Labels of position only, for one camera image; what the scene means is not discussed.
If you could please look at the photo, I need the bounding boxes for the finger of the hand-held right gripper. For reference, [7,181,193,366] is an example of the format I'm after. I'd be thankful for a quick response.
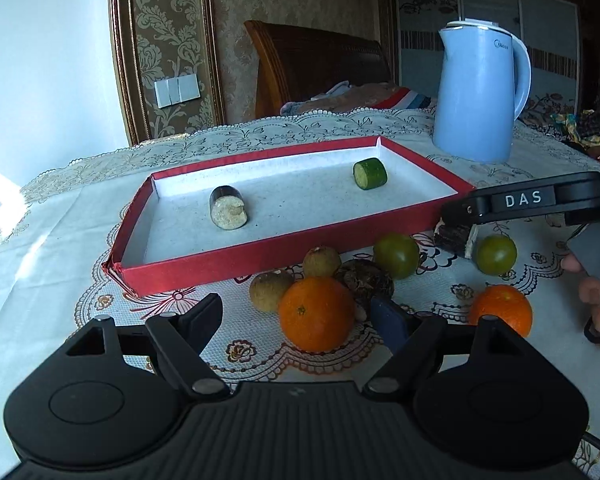
[439,170,600,228]

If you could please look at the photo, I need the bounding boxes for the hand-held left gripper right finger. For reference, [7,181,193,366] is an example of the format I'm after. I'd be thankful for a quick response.
[362,295,532,402]

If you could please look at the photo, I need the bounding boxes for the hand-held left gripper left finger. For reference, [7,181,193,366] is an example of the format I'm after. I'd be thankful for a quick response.
[66,292,232,403]

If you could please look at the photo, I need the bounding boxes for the red cardboard tray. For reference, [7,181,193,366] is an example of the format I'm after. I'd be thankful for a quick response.
[102,135,477,297]

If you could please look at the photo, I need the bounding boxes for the orange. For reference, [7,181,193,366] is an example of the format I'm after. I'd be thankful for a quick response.
[467,284,534,339]
[278,276,357,354]

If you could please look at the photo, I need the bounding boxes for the pale round cut slice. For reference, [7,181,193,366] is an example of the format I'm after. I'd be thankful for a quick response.
[433,219,481,260]

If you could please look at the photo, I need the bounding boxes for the dark eggplant piece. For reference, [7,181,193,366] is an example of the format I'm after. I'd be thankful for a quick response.
[209,186,251,232]

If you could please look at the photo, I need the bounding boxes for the person's right hand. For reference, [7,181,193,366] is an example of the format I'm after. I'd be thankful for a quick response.
[560,253,600,354]

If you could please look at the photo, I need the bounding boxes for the brown shiitake mushroom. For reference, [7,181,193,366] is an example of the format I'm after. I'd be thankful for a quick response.
[333,259,396,322]

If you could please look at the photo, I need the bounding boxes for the green tomato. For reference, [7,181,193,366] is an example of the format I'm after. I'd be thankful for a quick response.
[373,233,421,281]
[472,234,518,277]

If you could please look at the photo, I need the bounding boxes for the small brown round fruit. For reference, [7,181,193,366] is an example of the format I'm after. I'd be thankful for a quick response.
[249,269,296,314]
[302,245,342,279]

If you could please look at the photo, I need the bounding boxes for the pile of snack packets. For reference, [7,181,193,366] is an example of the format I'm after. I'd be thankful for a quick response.
[550,109,600,163]

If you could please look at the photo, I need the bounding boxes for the light blue electric kettle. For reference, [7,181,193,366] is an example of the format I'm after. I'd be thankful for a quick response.
[432,19,533,164]

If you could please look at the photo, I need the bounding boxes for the green cucumber piece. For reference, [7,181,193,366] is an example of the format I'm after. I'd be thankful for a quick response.
[352,157,388,191]

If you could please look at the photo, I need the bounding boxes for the patterned sliding door wardrobe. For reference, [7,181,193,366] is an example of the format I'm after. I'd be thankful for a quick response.
[390,0,600,111]

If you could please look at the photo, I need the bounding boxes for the striped folded blanket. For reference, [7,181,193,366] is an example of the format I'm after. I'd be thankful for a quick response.
[280,82,439,116]

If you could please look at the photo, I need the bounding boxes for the wooden bed headboard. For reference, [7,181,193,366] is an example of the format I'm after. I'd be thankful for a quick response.
[243,20,394,119]

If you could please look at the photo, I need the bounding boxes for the white wall switch panel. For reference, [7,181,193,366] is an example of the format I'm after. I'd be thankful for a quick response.
[154,73,201,109]

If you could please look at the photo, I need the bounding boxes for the gold framed wall panel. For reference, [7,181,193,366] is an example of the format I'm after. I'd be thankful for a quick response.
[107,0,226,146]

